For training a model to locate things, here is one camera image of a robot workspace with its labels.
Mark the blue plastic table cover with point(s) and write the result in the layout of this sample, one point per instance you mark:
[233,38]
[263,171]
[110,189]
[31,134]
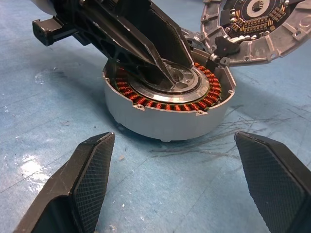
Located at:
[48,109]

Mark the silver spoked rotor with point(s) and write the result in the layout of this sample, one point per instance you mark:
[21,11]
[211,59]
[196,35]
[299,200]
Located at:
[187,85]

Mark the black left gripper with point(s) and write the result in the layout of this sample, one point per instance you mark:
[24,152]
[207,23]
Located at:
[73,14]

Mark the silver hinged motor lid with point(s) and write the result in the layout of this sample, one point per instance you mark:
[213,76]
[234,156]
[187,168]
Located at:
[272,43]

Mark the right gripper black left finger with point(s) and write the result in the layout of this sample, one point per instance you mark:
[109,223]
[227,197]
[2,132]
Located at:
[80,184]

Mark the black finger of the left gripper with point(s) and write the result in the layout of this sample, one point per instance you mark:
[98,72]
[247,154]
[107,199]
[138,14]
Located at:
[165,31]

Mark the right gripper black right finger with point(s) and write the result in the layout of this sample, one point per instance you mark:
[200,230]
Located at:
[279,184]

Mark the grey round motor housing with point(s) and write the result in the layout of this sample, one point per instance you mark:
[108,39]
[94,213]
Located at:
[165,121]

